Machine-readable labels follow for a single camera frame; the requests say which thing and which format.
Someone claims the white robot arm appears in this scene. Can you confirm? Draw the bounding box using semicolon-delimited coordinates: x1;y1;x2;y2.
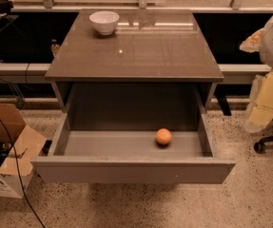
240;15;273;133

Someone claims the cardboard box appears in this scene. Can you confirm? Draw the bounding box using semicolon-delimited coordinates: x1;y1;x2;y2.
0;104;47;199

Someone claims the orange fruit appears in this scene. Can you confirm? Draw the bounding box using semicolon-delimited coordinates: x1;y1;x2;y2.
155;128;172;145

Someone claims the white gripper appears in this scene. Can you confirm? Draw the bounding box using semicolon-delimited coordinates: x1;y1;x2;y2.
240;28;273;133

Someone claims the small glass bottle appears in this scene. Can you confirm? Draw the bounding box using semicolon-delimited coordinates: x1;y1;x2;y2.
50;39;60;56

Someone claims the black cable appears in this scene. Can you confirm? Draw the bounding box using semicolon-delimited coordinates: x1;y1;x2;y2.
0;62;47;228

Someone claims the black office chair base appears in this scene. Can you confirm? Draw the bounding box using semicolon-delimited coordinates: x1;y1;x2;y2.
253;136;273;154

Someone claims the grey open top drawer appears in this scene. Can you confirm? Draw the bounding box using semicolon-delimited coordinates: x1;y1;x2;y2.
30;83;236;185

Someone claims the grey cabinet with counter top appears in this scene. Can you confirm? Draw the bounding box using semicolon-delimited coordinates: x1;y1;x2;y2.
46;9;223;131

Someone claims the white ceramic bowl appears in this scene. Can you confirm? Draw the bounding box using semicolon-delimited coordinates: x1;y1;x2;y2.
89;11;120;35

